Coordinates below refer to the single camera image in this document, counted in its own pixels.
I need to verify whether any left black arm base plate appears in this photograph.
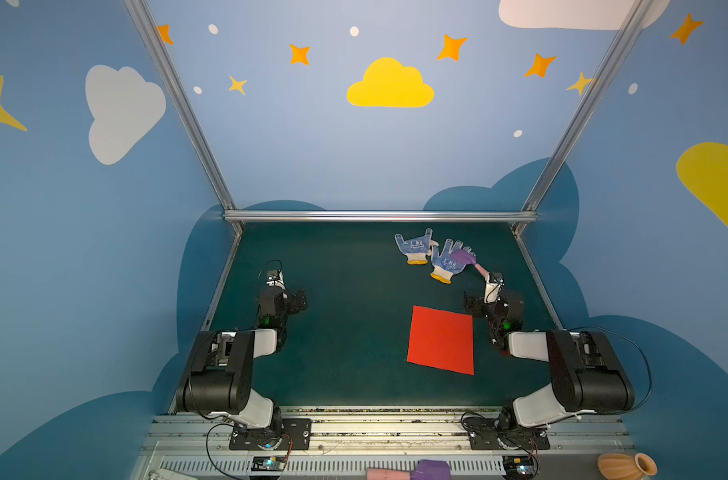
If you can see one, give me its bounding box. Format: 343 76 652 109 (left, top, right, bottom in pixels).
228 418 313 452

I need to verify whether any right green circuit board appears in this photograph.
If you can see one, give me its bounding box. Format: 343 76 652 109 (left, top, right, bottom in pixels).
503 456 538 480

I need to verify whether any rear aluminium frame bar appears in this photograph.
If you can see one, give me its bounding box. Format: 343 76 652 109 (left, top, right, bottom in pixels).
224 210 538 223

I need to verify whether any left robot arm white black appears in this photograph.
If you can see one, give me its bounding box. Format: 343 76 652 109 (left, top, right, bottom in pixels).
175 281 308 437

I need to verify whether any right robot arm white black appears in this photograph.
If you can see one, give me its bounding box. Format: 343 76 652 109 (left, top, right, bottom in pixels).
464 292 636 433

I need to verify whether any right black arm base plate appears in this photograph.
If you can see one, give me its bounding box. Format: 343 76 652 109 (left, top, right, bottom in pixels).
460 416 551 451

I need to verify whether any pink purple brush front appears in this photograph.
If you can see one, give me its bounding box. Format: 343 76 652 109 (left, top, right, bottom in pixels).
366 460 452 480

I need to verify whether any blue dotted work glove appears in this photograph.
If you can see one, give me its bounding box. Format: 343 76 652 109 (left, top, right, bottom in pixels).
431 239 476 284
394 228 438 265

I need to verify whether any right blue dotted work glove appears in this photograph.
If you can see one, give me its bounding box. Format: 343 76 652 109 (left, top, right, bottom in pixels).
431 239 476 284

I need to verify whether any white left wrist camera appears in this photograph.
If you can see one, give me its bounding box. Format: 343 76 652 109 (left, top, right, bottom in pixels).
266 269 286 289

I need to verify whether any green circuit board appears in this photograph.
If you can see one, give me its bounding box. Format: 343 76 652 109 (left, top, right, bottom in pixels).
503 456 538 480
251 456 286 472

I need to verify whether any left green circuit board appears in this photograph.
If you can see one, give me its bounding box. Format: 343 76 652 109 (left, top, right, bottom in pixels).
251 456 286 472

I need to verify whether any aluminium frame post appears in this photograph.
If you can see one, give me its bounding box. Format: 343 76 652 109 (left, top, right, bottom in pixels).
124 0 236 213
513 0 654 238

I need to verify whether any right aluminium frame post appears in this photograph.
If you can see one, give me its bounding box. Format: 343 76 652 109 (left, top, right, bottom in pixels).
513 0 654 238

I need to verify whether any front aluminium rail base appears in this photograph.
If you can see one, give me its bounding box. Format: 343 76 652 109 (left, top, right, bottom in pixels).
131 406 636 479

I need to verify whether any purple pink brush on table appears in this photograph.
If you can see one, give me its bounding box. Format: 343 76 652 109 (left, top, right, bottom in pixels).
451 249 490 281

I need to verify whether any red square paper sheet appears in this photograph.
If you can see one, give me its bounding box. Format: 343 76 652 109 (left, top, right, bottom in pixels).
407 306 475 376

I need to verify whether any left blue dotted work glove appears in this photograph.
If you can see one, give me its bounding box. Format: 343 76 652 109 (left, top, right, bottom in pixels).
394 228 438 265

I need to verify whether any terracotta ribbed vase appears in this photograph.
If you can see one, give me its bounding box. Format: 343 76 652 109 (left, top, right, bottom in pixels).
598 453 659 480

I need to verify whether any left aluminium frame post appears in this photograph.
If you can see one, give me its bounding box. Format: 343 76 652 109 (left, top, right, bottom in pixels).
124 0 236 213

